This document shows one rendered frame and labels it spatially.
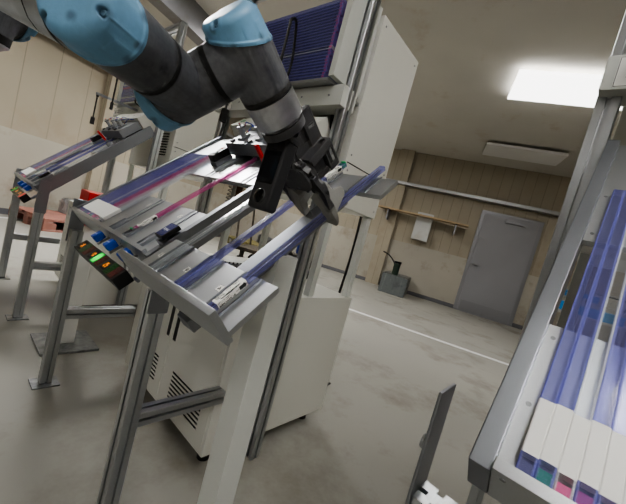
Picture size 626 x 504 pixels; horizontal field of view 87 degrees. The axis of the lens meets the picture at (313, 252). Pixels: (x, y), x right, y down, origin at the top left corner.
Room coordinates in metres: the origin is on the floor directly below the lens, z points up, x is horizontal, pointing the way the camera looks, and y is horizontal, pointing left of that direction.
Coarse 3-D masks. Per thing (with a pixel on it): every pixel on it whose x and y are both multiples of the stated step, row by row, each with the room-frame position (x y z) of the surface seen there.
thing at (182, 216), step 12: (144, 204) 1.11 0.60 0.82; (156, 204) 1.09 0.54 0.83; (168, 204) 1.06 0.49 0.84; (120, 216) 1.07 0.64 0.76; (132, 216) 1.05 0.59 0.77; (144, 216) 1.02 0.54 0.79; (168, 216) 0.98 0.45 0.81; (180, 216) 0.96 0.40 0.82; (192, 216) 0.94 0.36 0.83; (120, 228) 0.99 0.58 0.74; (144, 228) 0.95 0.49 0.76; (156, 228) 0.93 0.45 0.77; (132, 240) 0.90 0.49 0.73; (144, 240) 0.87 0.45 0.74
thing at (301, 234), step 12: (384, 168) 0.77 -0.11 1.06; (372, 180) 0.74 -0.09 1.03; (348, 192) 0.70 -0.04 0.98; (324, 216) 0.64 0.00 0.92; (312, 228) 0.62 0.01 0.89; (288, 240) 0.59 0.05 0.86; (300, 240) 0.60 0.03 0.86; (276, 252) 0.57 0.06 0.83; (264, 264) 0.55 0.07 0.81; (252, 276) 0.53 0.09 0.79
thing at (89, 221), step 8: (72, 208) 1.19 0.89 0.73; (80, 216) 1.17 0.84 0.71; (88, 216) 1.08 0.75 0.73; (88, 224) 1.15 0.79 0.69; (96, 224) 1.02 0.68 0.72; (104, 224) 0.99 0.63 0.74; (104, 232) 1.01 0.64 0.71; (112, 232) 0.92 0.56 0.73; (120, 240) 0.90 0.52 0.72; (128, 240) 0.85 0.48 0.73; (120, 248) 0.98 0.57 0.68; (128, 248) 0.89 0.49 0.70; (136, 248) 0.81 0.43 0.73; (144, 248) 0.79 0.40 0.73; (144, 256) 0.80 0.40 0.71
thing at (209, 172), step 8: (216, 144) 1.56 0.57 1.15; (224, 144) 1.52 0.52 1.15; (200, 152) 1.51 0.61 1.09; (208, 152) 1.47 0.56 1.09; (232, 160) 1.28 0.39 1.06; (240, 160) 1.27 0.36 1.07; (248, 160) 1.24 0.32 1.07; (208, 168) 1.28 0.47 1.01; (216, 168) 1.26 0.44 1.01; (224, 168) 1.23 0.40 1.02; (232, 168) 1.21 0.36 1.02; (248, 168) 1.17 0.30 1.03; (256, 168) 1.15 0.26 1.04; (200, 176) 1.24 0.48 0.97; (208, 176) 1.20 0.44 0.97; (216, 176) 1.18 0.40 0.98; (232, 176) 1.14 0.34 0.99; (240, 176) 1.12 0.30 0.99; (248, 176) 1.10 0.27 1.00; (256, 176) 1.08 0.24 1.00; (232, 184) 1.20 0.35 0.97; (240, 184) 1.08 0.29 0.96; (248, 184) 1.05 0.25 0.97
